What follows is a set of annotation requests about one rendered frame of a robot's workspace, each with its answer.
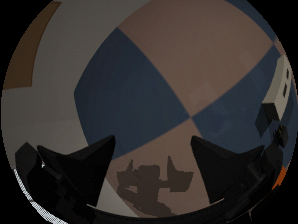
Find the black two-prong plug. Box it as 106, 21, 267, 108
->
275, 125, 289, 148

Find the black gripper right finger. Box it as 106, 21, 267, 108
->
190, 135, 265, 204

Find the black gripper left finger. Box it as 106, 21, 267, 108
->
37, 136, 116, 206

